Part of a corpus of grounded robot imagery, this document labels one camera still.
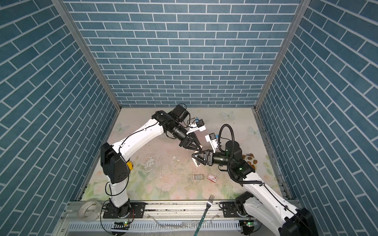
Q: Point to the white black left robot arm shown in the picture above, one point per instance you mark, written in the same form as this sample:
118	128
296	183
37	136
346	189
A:
114	158

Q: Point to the pink white stapler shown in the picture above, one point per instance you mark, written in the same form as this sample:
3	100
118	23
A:
196	161

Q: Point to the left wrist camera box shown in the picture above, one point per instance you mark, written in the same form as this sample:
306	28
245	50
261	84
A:
197	125

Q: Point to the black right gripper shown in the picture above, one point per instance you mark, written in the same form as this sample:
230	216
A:
209	157

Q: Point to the red white staple box sleeve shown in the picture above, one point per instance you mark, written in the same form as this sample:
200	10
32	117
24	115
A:
212	178

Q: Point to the aluminium corner post right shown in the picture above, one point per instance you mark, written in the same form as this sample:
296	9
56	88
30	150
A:
299	14

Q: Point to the clear tape roll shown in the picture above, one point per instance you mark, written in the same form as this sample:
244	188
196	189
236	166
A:
89	211

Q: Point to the aluminium front rail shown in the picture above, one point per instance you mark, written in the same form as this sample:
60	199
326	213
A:
175	210

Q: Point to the yellow small object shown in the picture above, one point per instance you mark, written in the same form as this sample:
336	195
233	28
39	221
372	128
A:
130	165

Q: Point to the aluminium corner post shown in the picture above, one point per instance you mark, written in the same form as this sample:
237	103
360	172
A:
299	14
79	39

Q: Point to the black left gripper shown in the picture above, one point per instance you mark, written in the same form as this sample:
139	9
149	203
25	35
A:
187	140

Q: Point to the brown white plush toy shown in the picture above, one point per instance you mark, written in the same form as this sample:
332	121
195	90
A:
250	159

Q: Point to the white staple box tray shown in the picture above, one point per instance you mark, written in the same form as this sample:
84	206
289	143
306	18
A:
198	177

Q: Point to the green handled fork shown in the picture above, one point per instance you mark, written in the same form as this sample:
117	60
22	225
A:
208	205

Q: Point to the aluminium corner post left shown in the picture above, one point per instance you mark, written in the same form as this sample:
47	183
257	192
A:
79	39

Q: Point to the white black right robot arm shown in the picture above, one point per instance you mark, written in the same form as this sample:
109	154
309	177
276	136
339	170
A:
259	200

